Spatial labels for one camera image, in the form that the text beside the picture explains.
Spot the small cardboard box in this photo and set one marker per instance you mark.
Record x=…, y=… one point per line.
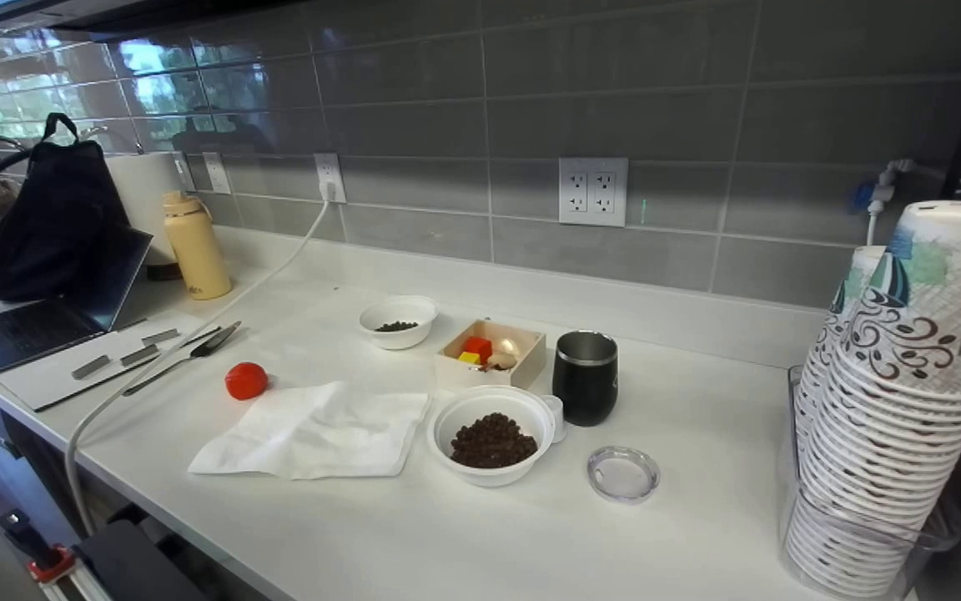
x=488, y=351

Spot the white bowl few beans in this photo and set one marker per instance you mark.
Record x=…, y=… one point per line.
x=399, y=320

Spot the black insulated tumbler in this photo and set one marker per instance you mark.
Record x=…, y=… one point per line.
x=585, y=375

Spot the white bowl with coffee beans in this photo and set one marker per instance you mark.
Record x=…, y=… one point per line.
x=495, y=434

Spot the white paper napkin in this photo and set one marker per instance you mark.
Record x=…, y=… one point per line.
x=315, y=433

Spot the clear plastic tumbler lid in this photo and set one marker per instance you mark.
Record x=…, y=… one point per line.
x=623, y=472

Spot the red round lid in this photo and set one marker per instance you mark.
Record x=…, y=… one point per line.
x=245, y=382

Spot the metal kitchen tongs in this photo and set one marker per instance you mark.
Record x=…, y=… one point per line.
x=86, y=368

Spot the beige squeeze bottle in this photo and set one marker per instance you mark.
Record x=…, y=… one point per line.
x=195, y=249

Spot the short patterned paper cup stack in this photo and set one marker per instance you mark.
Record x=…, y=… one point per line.
x=856, y=283

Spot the clear plastic cup holder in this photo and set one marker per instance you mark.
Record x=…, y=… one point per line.
x=848, y=554

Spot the tall patterned paper cup stack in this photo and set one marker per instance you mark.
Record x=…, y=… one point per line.
x=883, y=421

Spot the black bag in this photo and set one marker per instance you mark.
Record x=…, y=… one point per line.
x=62, y=216

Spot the white wall power outlet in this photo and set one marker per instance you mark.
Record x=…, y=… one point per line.
x=591, y=190

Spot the red white stand post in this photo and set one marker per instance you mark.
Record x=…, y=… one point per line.
x=55, y=570

